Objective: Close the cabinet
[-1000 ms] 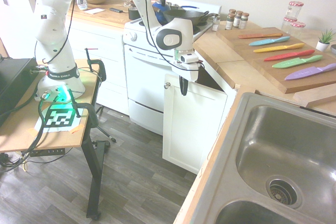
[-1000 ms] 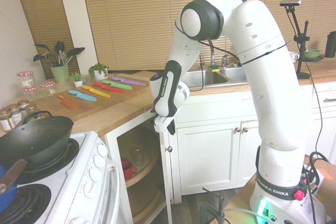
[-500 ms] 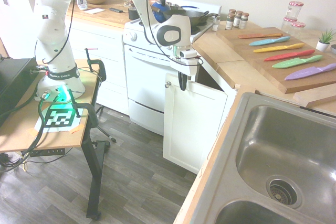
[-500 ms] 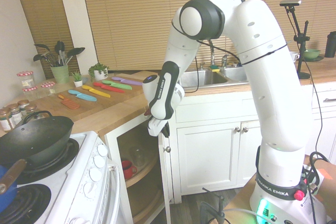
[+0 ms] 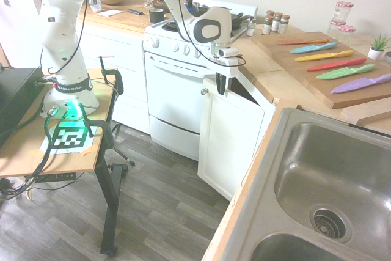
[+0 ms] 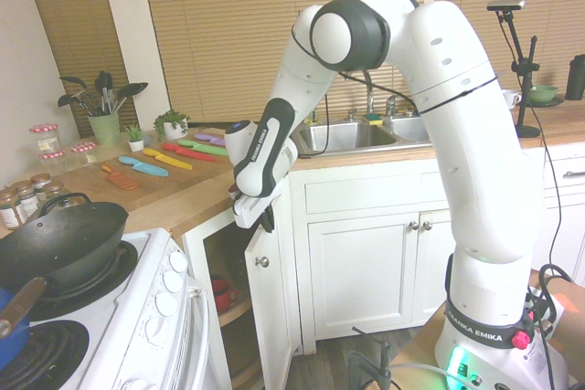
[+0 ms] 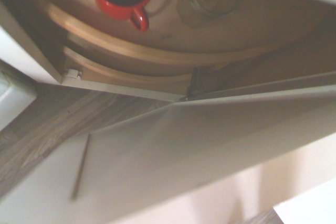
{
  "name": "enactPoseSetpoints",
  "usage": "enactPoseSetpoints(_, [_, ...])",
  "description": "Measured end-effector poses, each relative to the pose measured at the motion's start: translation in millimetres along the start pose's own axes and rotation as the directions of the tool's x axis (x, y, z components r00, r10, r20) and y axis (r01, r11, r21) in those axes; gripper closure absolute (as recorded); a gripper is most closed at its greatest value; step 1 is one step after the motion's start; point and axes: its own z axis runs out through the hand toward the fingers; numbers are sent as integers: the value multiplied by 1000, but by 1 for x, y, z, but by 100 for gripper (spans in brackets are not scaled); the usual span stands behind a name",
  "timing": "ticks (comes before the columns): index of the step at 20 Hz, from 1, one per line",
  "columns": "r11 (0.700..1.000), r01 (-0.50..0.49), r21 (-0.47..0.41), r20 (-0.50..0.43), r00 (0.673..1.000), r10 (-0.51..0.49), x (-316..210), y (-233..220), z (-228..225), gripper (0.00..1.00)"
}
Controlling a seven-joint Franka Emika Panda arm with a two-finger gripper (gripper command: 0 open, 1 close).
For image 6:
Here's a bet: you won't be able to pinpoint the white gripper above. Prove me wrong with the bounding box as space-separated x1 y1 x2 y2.
231 178 286 235

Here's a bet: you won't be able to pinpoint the white corner cabinet door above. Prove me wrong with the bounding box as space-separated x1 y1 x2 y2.
243 219 294 390

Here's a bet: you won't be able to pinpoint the white sink cabinet door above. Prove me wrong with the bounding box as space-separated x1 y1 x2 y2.
417 209 459 326
306 211 422 342

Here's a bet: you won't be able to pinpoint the red mug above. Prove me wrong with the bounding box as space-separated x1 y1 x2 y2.
210 277 240 314

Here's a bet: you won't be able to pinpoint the green knife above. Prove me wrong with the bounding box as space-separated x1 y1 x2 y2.
176 138 230 157

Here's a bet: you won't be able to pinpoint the purple knife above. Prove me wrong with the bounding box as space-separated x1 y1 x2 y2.
194 132 228 147

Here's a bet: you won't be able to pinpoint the wooden lazy susan shelf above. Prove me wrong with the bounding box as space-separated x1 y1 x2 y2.
210 270 252 329
228 353 264 389

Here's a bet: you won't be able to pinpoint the red knife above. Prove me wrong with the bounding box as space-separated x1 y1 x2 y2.
162 142 218 163

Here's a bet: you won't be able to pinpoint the white false drawer front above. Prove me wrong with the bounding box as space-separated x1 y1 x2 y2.
303 169 452 216

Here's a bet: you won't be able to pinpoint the yellow knife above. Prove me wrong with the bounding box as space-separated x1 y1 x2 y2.
142 147 195 171

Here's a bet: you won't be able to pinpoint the stainless steel double sink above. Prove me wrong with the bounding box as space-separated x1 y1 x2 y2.
292 114 433 158

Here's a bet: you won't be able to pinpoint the blue knife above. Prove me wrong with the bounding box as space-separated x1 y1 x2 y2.
118 154 170 178

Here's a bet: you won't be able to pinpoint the bushy plant in white pot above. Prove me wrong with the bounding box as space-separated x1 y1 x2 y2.
152 109 192 143

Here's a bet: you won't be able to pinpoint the small plant in white pot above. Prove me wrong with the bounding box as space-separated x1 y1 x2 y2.
123 122 147 153

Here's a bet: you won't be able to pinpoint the chrome faucet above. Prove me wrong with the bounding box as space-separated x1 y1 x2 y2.
362 69 377 119

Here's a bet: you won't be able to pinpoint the white electric stove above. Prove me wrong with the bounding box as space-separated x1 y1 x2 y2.
0 227 211 390

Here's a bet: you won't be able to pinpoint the black table clamp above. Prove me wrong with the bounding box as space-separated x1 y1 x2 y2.
348 325 404 390

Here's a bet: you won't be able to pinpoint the green utensil holder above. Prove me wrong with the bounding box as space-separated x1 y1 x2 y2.
87 111 122 147

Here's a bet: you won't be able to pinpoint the black ladle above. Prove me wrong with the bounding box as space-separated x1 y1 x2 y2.
112 81 150 114

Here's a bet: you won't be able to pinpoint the wide wooden window blind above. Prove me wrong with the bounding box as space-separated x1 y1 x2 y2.
139 0 429 127

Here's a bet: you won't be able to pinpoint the small jar red checked lid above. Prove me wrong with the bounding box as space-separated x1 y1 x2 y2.
69 142 99 168
37 150 67 177

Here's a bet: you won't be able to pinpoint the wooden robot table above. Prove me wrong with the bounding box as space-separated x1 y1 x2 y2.
388 270 585 390

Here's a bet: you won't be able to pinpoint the black tongs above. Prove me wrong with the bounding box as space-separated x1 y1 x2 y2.
94 70 114 115

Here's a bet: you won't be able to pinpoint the black cooking spoon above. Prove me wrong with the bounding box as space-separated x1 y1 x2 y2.
57 93 95 116

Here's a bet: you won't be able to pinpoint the large jar red checked lid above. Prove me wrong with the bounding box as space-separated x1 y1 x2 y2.
28 122 62 154

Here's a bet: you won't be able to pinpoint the black slotted turner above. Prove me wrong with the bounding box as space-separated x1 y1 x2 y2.
58 75 100 113

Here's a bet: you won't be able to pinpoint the narrow wooden window blind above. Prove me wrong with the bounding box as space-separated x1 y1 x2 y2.
17 0 138 140

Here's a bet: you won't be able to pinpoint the black coil burner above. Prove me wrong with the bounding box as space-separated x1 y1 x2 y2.
0 320 90 390

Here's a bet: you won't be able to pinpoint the white mug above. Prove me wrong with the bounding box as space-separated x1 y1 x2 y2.
502 89 523 111

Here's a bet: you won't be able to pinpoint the blue pot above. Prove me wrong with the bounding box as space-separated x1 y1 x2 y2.
0 287 32 357

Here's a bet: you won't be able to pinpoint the green bowl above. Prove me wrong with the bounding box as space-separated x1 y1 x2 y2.
526 84 560 105

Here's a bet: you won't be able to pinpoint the black tumbler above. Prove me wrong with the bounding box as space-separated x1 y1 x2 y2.
564 53 585 101

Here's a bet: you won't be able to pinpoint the white corner cabinet frame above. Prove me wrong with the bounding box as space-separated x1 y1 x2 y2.
180 206 257 390

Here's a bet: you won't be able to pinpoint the white oven door handle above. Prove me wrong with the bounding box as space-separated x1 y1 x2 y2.
185 277 212 390

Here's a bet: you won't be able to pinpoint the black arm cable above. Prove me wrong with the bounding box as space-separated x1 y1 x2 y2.
291 26 500 153

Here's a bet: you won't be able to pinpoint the black wok with wooden handle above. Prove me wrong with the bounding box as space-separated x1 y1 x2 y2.
0 193 131 339

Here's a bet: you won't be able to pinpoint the white cable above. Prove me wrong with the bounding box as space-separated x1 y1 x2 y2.
388 361 454 378

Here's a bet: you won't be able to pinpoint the black hanging cable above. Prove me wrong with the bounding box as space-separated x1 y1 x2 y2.
515 74 578 390

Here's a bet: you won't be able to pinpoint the black camera stand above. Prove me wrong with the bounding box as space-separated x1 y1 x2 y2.
496 9 542 139

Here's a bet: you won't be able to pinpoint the black exterior camera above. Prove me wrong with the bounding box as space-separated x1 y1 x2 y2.
485 0 527 13

